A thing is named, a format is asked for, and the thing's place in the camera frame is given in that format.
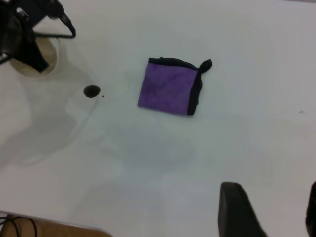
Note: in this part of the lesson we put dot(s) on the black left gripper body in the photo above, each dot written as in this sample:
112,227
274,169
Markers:
14,32

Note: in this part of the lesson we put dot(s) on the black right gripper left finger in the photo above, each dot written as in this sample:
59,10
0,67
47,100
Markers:
234,212

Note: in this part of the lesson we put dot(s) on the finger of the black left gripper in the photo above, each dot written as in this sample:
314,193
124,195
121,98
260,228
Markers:
34,60

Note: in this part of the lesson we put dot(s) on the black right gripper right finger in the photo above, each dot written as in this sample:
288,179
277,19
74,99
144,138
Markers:
312,209

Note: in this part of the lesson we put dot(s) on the purple cloth black trim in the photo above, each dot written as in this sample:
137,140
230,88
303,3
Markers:
165,86

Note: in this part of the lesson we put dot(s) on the dark coffee spill stain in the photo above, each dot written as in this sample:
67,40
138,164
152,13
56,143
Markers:
91,91

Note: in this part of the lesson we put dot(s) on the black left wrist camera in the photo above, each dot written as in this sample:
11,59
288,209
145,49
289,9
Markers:
37,6

